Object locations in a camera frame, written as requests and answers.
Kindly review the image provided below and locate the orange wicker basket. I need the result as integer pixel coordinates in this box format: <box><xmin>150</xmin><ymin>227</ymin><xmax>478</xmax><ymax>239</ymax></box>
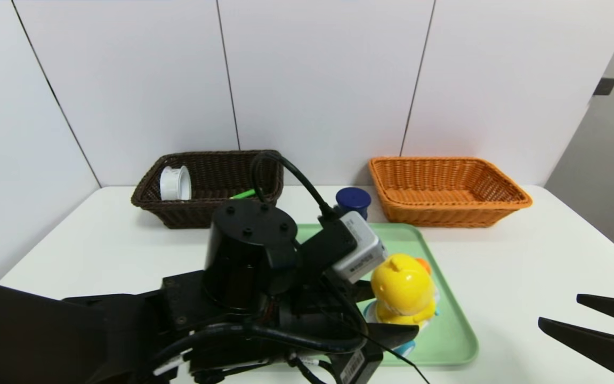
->
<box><xmin>368</xmin><ymin>156</ymin><xmax>534</xmax><ymax>229</ymax></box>

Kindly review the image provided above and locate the yellow duck scooter toy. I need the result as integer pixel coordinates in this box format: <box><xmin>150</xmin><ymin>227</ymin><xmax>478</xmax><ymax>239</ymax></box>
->
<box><xmin>363</xmin><ymin>253</ymin><xmax>440</xmax><ymax>357</ymax></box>

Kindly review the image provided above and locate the light green plastic tray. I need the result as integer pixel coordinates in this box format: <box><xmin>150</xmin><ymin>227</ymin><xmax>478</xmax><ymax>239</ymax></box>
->
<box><xmin>280</xmin><ymin>222</ymin><xmax>480</xmax><ymax>367</ymax></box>

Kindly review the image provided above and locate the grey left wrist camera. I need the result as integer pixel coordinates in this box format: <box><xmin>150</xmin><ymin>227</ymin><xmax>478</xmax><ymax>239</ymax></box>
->
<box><xmin>331</xmin><ymin>211</ymin><xmax>388</xmax><ymax>284</ymax></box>

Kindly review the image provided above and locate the blue white drink bottle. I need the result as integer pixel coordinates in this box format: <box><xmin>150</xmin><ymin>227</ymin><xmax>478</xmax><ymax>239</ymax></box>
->
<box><xmin>335</xmin><ymin>187</ymin><xmax>372</xmax><ymax>220</ymax></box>

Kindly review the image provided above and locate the dark brown wicker basket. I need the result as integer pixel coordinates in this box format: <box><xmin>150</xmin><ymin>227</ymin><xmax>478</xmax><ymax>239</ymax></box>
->
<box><xmin>131</xmin><ymin>149</ymin><xmax>285</xmax><ymax>230</ymax></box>

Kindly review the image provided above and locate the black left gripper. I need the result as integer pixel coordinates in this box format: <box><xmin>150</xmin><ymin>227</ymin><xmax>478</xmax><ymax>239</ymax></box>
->
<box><xmin>278</xmin><ymin>279</ymin><xmax>420</xmax><ymax>384</ymax></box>

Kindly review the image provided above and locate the black camera cable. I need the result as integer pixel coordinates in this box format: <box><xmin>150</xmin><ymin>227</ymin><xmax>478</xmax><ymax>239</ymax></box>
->
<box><xmin>250</xmin><ymin>151</ymin><xmax>341</xmax><ymax>220</ymax></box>

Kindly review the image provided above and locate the white round plastic container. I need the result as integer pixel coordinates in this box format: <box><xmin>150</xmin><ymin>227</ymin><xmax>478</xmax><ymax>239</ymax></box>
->
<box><xmin>159</xmin><ymin>165</ymin><xmax>192</xmax><ymax>202</ymax></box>

